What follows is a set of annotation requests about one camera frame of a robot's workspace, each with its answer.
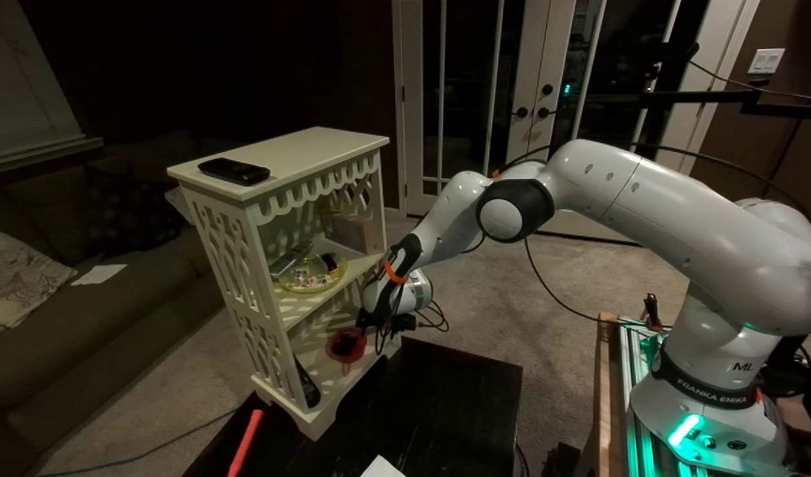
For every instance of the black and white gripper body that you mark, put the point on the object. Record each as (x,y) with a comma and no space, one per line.
(393,302)

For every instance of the orange red bowl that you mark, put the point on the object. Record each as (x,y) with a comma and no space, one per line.
(345,344)

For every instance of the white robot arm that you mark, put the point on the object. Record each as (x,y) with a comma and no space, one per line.
(749,259)

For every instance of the yellow plate on shelf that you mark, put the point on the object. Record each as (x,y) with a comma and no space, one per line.
(312,273)

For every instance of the white wooden shelf unit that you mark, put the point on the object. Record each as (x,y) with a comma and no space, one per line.
(292,257)

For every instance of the white paper sheet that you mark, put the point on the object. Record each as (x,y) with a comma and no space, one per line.
(382,466)

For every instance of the black remote control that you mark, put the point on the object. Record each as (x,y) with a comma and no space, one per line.
(235,171)

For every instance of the white french doors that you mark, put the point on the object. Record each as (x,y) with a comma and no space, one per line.
(480,82)

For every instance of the small paper on sofa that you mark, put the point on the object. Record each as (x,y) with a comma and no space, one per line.
(100,273)

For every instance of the dark sofa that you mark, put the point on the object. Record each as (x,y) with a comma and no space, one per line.
(84,344)

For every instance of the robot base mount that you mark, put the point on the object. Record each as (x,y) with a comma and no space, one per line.
(651,420)

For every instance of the black camera stand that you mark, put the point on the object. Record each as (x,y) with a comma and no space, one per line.
(667,66)

